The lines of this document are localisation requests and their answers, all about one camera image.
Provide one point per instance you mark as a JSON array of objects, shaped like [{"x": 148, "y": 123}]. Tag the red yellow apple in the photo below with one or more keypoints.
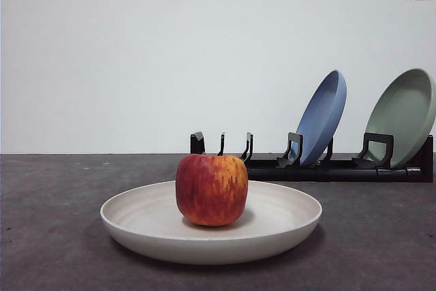
[{"x": 211, "y": 192}]

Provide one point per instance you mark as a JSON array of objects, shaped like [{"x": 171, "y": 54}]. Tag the pale yellow plate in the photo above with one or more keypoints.
[{"x": 211, "y": 246}]

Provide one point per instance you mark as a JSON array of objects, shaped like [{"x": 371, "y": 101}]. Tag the blue plate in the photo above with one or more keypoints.
[{"x": 323, "y": 117}]

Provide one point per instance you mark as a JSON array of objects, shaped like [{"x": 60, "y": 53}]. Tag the black plate rack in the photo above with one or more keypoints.
[{"x": 340, "y": 175}]

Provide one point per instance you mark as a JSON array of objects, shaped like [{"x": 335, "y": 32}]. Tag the green plate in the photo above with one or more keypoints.
[{"x": 402, "y": 117}]

